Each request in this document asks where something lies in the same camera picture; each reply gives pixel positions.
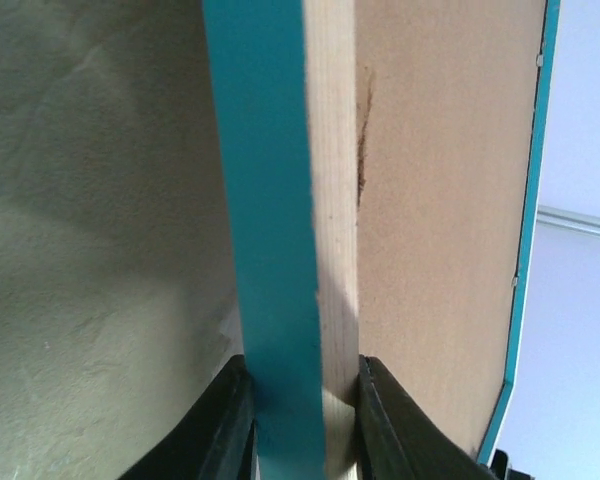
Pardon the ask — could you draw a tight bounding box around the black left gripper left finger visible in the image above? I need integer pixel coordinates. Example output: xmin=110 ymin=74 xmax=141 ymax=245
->
xmin=124 ymin=355 xmax=256 ymax=480

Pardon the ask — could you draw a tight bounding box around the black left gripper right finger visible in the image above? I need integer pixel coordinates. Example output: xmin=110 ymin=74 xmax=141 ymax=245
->
xmin=356 ymin=355 xmax=490 ymax=480

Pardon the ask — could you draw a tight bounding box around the teal wooden picture frame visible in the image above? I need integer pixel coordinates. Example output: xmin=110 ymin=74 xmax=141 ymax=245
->
xmin=203 ymin=1 xmax=560 ymax=479

